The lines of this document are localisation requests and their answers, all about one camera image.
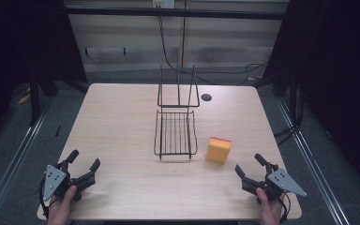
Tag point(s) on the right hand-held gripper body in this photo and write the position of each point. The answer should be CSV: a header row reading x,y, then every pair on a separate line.
x,y
275,182

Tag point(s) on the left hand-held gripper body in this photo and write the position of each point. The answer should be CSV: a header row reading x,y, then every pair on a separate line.
x,y
56,182

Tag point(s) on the yellow sponge with red edge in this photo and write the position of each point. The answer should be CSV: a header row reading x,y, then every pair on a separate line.
x,y
218,150

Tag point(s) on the person's right hand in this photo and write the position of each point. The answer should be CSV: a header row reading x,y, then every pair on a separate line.
x,y
270,207

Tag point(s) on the person's left hand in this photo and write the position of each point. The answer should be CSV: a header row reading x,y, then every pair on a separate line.
x,y
63,207

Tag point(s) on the black curtain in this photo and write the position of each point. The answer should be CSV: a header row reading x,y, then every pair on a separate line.
x,y
28,47
334,68

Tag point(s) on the aluminium floor rail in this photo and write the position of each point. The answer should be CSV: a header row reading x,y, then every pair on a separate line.
x,y
315,168
9,170

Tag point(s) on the black metal frame bar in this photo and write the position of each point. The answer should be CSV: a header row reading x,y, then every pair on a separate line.
x,y
175,13

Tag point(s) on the white wall socket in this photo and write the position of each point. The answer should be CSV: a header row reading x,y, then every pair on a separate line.
x,y
163,3

